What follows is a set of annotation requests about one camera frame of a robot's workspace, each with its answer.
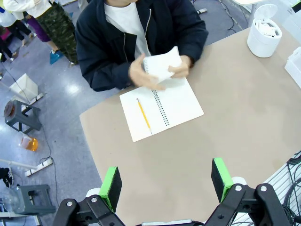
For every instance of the jug with orange liquid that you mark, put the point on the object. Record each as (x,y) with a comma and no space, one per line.
(31,143)

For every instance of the white perforated plastic basket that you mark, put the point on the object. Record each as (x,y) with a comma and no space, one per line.
(295,66)

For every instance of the person's left forearm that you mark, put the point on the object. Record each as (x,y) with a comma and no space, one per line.
(195,42)

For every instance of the white torn notebook sheet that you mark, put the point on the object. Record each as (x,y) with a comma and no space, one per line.
(160,63)

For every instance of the crumpled paper waste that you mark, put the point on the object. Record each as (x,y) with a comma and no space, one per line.
(268,28)

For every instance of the white power strip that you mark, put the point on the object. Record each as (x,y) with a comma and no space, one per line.
(40,166)

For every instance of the mannequin in purple trousers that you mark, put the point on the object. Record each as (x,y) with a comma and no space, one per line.
(38,30)

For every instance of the blue mannequin base plate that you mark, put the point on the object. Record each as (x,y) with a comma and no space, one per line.
(56,57)

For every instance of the person's left hand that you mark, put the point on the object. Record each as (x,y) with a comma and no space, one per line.
(184,68)

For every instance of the person in black jacket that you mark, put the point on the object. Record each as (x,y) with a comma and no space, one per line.
(113,42)

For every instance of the grey plastic stool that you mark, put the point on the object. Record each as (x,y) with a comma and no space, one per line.
(35,207)
(33,117)

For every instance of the yellow pencil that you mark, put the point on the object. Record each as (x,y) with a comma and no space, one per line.
(144,115)

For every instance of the white lidded trash bin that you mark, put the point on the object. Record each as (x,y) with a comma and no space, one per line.
(261,44)

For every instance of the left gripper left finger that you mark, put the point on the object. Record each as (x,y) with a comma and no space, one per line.
(113,188)

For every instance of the large white table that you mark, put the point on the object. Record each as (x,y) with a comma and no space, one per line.
(247,2)

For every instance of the person's right hand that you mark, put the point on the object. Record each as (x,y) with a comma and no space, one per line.
(141,75)

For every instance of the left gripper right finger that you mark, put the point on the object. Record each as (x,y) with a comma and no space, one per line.
(219,179)

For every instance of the clear glass jar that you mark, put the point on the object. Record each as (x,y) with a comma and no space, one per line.
(11,200)

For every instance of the white spiral notebook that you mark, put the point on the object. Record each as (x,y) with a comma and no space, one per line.
(181,106)

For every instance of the person's right forearm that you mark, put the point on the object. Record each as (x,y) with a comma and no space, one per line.
(101,75)

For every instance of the white storage box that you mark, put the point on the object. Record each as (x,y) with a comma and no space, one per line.
(26,87)

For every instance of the black white sneaker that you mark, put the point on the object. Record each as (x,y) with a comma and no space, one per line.
(5,175)

